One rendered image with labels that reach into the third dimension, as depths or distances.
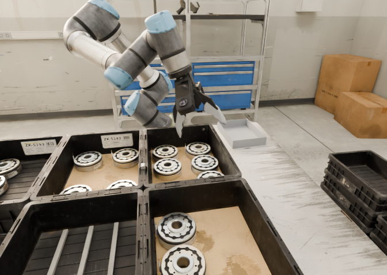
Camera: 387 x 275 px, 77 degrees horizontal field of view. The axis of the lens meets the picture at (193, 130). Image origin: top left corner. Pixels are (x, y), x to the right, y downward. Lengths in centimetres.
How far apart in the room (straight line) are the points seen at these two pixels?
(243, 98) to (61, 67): 241
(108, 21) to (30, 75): 293
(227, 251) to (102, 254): 32
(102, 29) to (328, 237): 111
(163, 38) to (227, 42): 304
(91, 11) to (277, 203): 102
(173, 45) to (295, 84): 370
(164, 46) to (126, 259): 55
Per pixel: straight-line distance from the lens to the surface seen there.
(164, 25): 68
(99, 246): 75
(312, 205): 110
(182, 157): 103
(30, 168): 116
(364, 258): 99
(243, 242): 72
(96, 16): 108
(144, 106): 122
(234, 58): 283
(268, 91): 409
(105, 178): 97
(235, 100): 298
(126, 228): 77
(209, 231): 74
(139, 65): 75
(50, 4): 371
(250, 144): 140
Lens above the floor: 138
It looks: 26 degrees down
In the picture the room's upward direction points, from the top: straight up
